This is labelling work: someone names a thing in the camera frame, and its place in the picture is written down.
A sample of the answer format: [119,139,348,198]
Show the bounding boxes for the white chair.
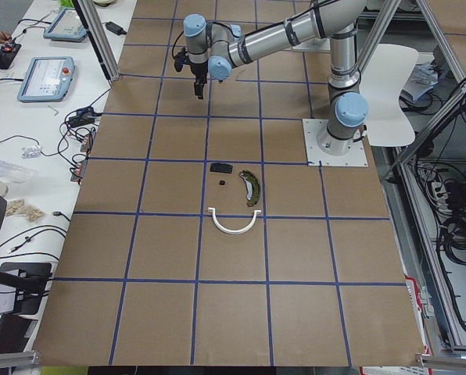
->
[360,44,418,147]

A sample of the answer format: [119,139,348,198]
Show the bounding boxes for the plastic water bottle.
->
[0,160,34,183]

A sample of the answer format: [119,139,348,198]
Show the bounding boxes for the far teach pendant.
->
[43,8,87,42]

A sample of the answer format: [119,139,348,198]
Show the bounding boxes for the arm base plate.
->
[302,119,368,168]

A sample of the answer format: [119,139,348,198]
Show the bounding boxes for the olive brake shoe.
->
[238,170,261,207]

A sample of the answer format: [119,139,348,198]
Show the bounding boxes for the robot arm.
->
[173,1,369,156]

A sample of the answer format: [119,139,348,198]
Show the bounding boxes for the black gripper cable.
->
[171,29,187,59]

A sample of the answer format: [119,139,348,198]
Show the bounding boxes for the aluminium frame post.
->
[73,0,120,82]

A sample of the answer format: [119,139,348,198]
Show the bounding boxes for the teach pendant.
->
[17,56,75,102]
[43,8,87,42]

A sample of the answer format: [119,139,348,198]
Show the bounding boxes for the white curved plastic part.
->
[207,207,262,235]

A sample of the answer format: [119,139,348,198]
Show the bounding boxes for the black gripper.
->
[190,62,208,100]

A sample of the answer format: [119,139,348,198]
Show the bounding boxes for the black brake pad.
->
[210,162,233,174]

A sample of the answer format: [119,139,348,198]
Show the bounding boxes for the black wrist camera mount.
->
[174,47,189,73]

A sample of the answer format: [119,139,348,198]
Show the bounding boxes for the near teach pendant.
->
[17,56,75,102]

